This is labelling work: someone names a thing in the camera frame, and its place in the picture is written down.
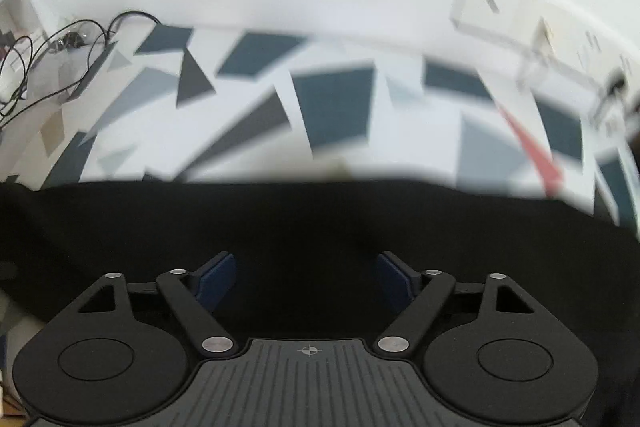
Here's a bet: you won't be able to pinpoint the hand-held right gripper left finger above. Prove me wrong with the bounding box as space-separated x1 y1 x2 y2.
47 251 237 359

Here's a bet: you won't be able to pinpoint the black cables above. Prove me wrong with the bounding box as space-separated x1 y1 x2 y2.
0 11 162 120

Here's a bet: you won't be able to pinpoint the geometric print tablecloth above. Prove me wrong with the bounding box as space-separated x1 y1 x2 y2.
0 24 640 228

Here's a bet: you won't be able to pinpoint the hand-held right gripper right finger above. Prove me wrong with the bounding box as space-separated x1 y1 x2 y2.
376 251 567 362

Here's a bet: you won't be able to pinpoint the white wall socket panel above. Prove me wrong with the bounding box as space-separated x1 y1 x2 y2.
450 0 640 118

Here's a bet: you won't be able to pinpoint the black garment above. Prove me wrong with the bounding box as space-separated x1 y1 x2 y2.
0 167 640 427

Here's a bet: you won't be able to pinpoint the white box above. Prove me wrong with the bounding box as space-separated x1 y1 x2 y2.
0 0 47 104

